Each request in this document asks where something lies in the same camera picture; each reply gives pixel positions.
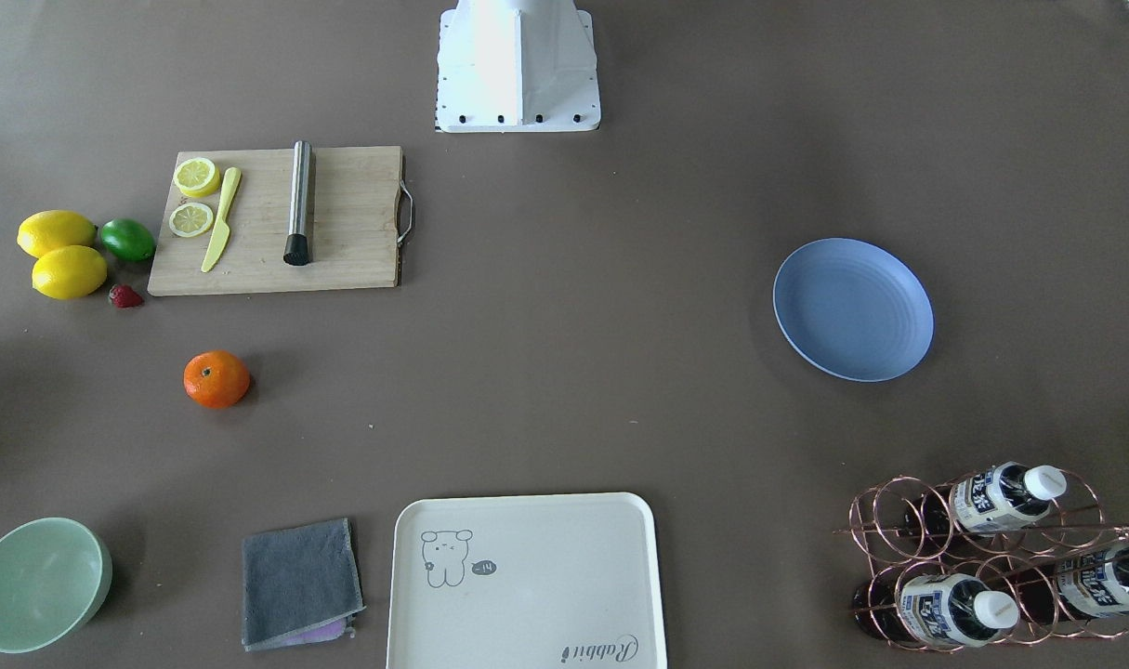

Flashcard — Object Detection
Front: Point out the orange fruit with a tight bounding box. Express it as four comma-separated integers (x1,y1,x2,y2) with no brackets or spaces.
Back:
183,350,253,408

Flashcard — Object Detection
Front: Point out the green bowl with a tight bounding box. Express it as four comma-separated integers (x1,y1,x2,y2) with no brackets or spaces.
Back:
0,518,112,655

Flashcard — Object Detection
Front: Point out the top drink bottle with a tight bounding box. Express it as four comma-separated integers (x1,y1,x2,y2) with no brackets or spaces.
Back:
903,463,1069,545

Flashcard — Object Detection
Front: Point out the red strawberry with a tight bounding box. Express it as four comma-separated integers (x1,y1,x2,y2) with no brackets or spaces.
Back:
107,284,145,309

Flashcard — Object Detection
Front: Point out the copper wire bottle rack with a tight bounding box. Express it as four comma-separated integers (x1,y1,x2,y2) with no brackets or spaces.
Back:
844,470,1129,655

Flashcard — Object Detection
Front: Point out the lower lemon slice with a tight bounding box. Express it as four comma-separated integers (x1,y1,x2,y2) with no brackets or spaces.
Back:
166,202,216,238

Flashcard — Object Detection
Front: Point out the grey folded cloth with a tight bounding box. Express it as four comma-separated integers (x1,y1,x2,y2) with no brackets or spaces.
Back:
242,518,365,652

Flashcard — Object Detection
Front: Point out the drink bottle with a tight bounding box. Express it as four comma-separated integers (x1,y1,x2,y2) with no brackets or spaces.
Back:
1013,544,1129,623
903,463,1069,545
850,574,1021,650

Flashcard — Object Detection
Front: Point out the steel cylinder muddler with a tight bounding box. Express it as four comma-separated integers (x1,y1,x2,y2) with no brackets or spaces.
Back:
282,140,312,267

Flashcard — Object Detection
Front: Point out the blue plate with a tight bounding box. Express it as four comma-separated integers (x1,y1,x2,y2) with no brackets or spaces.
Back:
772,238,935,384

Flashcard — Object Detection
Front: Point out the wooden cutting board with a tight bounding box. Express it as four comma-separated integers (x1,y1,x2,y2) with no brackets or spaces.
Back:
148,147,404,296

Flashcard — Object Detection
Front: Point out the cream rectangular tray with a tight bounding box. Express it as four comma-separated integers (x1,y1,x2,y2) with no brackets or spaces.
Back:
386,492,669,668

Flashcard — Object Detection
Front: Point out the upper yellow lemon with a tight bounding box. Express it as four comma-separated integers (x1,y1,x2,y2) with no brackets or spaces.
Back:
16,209,98,258

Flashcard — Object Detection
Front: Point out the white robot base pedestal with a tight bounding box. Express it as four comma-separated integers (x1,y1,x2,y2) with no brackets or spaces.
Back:
434,1,602,133

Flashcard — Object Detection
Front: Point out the lower yellow lemon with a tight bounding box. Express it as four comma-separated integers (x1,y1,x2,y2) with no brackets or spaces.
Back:
32,245,107,300

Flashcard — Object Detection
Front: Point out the green lime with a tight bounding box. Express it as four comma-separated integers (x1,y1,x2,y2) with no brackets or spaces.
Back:
99,217,156,262

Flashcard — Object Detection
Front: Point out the yellow plastic knife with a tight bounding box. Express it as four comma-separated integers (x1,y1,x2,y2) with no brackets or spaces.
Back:
202,166,243,272

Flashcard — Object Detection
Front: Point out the lower drink bottle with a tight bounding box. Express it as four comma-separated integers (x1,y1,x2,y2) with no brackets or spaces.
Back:
1013,544,1129,623
850,574,1021,650

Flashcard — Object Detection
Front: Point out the lemon slice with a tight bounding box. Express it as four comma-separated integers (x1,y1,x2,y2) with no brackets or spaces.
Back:
166,202,216,238
173,156,224,199

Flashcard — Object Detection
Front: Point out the upper lemon slice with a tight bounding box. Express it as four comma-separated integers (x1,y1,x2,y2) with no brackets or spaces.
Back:
173,156,224,199

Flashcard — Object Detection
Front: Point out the yellow lemon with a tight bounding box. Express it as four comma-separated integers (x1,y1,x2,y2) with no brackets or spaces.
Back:
32,245,107,300
16,209,98,258

